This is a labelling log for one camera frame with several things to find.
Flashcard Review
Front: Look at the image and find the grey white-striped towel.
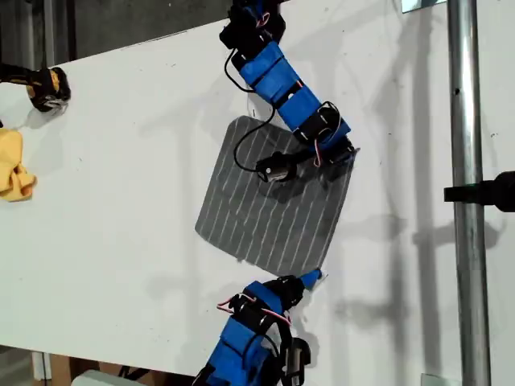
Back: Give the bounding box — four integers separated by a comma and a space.
194, 115, 357, 278

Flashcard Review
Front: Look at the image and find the black clamp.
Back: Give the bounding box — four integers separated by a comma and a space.
443, 170, 515, 213

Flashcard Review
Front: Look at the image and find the white box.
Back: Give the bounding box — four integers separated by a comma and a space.
71, 369, 136, 386

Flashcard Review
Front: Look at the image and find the brown cardboard box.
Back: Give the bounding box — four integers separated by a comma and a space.
47, 353, 122, 386

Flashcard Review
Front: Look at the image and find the yellow black power drill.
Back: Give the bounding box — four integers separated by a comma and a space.
0, 62, 72, 116

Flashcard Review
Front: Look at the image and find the yellow cloth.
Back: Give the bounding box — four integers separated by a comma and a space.
0, 127, 38, 203

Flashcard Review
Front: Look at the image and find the grey shelf unit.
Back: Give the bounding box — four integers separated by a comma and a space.
0, 0, 77, 69

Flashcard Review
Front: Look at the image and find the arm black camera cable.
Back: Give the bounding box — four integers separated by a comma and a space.
223, 47, 281, 173

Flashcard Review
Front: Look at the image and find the steel post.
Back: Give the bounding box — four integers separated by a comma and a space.
445, 0, 492, 386

